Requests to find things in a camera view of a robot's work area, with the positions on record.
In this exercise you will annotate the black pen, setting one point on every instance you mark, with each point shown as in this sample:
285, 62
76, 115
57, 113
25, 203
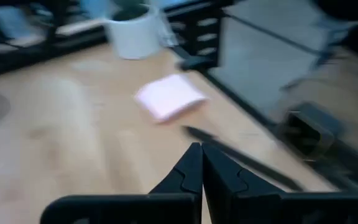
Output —
244, 158

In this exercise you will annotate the pink sticky note pad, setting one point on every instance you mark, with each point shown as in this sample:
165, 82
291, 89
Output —
169, 96

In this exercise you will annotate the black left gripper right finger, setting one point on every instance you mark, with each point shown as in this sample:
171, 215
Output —
219, 177

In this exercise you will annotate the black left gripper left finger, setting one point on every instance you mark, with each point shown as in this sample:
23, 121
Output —
191, 174

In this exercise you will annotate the white plant pot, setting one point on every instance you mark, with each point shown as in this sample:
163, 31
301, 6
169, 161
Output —
135, 37

